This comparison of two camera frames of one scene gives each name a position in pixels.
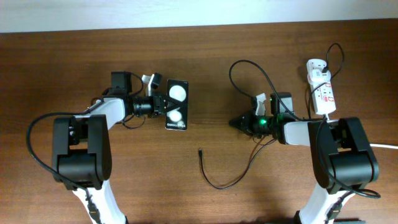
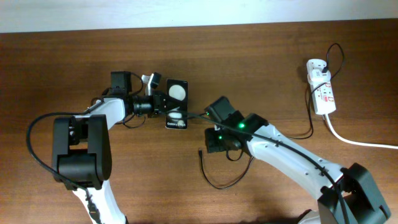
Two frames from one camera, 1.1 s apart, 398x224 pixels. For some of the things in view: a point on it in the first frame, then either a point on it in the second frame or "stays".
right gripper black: x=246 y=123 to x=211 y=142
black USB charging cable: x=329 y=48 stays
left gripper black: x=158 y=104 stays
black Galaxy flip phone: x=177 y=119 stays
